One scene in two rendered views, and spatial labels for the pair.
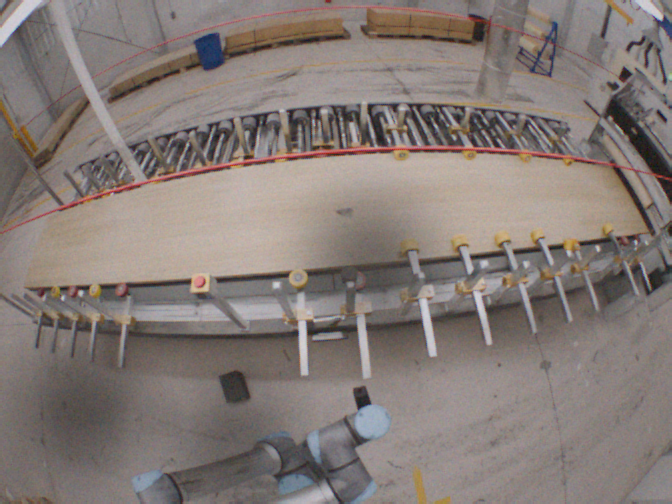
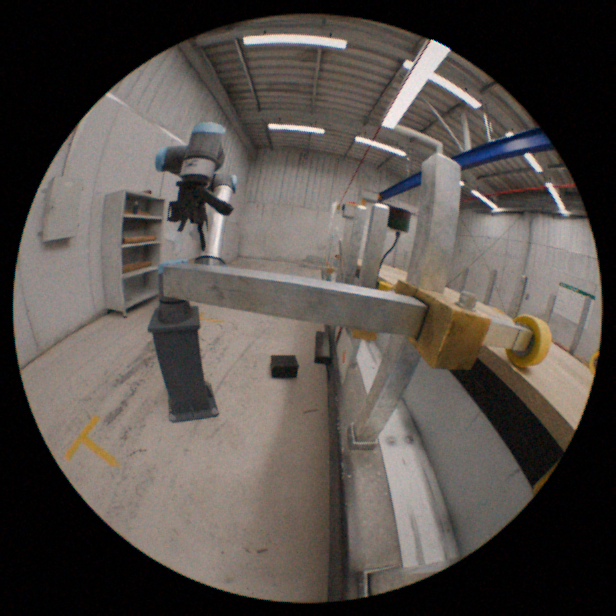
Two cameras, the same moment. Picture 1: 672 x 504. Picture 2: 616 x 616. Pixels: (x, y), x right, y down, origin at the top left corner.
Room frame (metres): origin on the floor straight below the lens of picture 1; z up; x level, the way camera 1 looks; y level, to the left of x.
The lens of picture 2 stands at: (0.31, -0.49, 0.99)
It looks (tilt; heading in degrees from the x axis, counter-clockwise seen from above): 18 degrees down; 92
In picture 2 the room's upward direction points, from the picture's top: 9 degrees clockwise
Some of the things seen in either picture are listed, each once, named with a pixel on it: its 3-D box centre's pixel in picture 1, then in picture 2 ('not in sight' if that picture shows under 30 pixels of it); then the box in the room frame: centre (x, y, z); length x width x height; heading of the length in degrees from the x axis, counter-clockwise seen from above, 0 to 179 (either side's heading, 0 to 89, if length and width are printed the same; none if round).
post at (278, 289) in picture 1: (289, 309); (350, 271); (0.42, 0.21, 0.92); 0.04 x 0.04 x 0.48; 1
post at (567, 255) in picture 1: (545, 276); not in sight; (0.44, -1.04, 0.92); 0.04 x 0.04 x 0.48; 1
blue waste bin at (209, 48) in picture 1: (210, 51); not in sight; (5.76, 2.18, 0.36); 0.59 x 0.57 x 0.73; 7
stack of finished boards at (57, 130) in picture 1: (60, 125); not in sight; (5.37, 6.78, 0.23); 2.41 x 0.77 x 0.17; 8
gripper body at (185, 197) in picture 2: not in sight; (189, 201); (-0.05, -0.06, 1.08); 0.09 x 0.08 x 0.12; 6
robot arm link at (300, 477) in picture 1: (298, 484); (174, 278); (-0.34, 0.22, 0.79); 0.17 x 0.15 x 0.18; 24
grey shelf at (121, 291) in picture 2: not in sight; (133, 251); (-2.21, 1.31, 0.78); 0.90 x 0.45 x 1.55; 97
